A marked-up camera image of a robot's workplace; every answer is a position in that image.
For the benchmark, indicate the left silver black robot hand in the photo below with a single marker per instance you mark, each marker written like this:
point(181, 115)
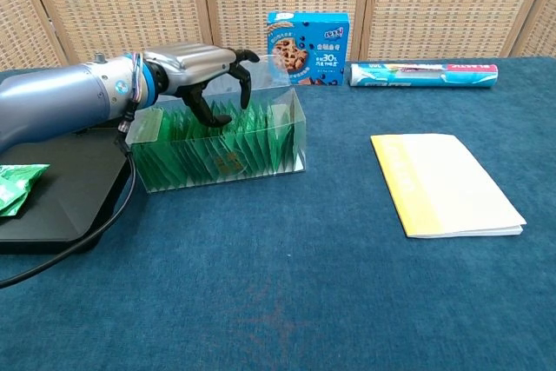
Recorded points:
point(191, 62)

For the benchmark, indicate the yellow and white booklet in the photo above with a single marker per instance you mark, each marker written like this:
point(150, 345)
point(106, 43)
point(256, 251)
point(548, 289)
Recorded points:
point(456, 184)

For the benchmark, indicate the black plastic tray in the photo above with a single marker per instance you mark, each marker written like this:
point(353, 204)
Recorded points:
point(65, 197)

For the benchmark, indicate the plastic wrap roll box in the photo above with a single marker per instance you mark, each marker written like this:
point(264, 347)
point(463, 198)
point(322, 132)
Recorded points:
point(425, 75)

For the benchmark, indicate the blue cookie box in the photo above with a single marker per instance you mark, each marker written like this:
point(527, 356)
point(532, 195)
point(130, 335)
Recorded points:
point(321, 32)

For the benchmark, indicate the clear box of green sachets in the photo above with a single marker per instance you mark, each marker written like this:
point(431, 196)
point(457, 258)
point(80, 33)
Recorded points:
point(217, 162)

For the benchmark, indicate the blue table cloth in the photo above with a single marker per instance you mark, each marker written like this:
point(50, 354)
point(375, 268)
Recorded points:
point(278, 293)

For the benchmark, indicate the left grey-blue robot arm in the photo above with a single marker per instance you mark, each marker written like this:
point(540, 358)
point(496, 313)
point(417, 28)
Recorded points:
point(56, 101)

